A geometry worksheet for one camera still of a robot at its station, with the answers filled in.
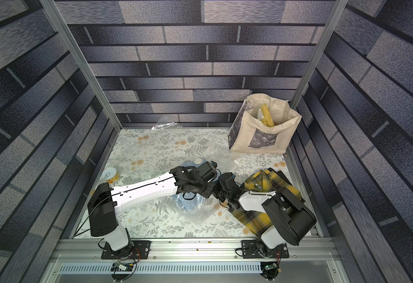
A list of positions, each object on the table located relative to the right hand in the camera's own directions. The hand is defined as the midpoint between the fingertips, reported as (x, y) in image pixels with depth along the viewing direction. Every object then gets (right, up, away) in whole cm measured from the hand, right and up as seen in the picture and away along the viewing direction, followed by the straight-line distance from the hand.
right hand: (206, 186), depth 90 cm
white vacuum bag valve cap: (-5, +12, +10) cm, 17 cm away
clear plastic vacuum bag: (-21, +21, +21) cm, 36 cm away
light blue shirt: (-6, -5, -10) cm, 13 cm away
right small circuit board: (+28, -30, -17) cm, 44 cm away
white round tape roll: (-52, +6, +2) cm, 52 cm away
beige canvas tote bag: (+29, +32, -5) cm, 43 cm away
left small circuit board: (-34, -29, -19) cm, 48 cm away
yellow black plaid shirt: (+30, +3, -1) cm, 30 cm away
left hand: (+3, +2, -12) cm, 13 cm away
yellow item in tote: (+34, +36, +4) cm, 50 cm away
